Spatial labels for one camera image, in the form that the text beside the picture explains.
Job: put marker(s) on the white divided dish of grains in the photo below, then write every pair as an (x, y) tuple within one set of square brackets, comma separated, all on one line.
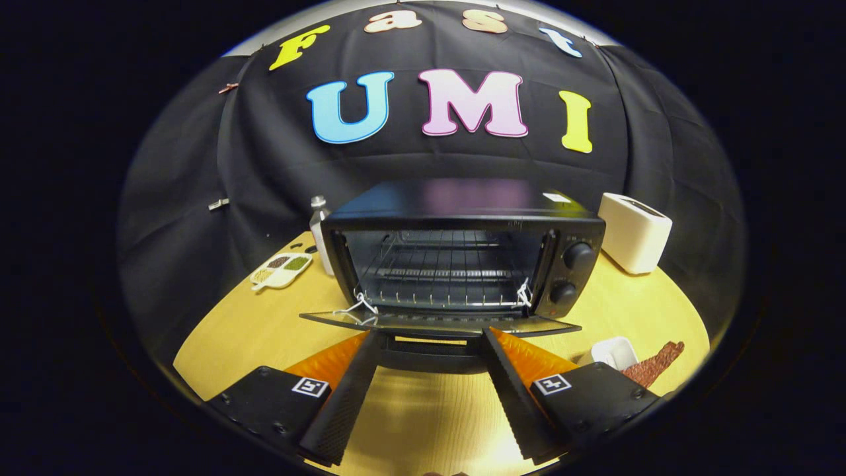
[(281, 270)]

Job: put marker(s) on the silver clip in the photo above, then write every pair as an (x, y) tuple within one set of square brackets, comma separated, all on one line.
[(218, 203)]

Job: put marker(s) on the white ribbed dish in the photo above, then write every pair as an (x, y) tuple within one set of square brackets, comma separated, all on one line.
[(611, 350)]

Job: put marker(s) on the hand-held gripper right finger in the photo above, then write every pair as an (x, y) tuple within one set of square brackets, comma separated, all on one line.
[(512, 396)]

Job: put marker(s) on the clear plastic bottle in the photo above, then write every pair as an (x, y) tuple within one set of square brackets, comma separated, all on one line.
[(320, 231)]

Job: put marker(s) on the reddish brown meat strip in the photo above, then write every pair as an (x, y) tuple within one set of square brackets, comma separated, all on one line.
[(654, 365)]

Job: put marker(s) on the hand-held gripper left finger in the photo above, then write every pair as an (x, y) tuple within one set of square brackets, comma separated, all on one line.
[(347, 403)]

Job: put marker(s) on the black toaster oven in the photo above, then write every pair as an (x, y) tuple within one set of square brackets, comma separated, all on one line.
[(462, 198)]

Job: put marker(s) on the red clip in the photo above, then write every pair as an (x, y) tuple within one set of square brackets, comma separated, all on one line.
[(229, 87)]

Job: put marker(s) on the white bread toaster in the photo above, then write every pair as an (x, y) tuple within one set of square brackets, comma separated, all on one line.
[(631, 231)]

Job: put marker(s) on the black backdrop cloth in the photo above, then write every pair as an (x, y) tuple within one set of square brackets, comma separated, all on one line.
[(429, 158)]

